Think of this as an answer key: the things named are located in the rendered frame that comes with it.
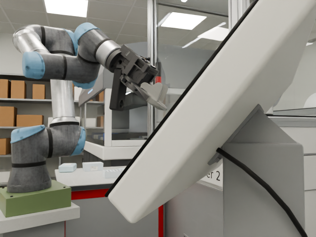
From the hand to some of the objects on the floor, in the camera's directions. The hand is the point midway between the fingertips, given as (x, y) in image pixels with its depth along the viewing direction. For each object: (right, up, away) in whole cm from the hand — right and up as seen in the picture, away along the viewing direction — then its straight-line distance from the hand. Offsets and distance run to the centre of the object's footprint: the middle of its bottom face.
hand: (161, 108), depth 72 cm
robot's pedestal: (-49, -111, +27) cm, 124 cm away
